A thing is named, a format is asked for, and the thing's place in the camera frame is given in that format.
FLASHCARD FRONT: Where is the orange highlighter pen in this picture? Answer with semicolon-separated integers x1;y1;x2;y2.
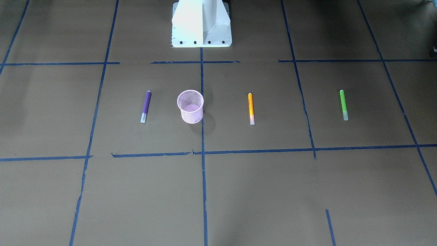
248;93;255;125

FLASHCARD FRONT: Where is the green highlighter pen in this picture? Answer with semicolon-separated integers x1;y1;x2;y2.
340;90;349;121

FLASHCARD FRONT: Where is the pink mesh pen holder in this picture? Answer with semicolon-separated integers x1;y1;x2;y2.
177;90;204;124

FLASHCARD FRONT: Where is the purple marker pen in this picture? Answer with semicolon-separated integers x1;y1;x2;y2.
140;91;152;124

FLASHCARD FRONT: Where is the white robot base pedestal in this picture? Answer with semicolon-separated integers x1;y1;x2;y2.
171;0;232;48

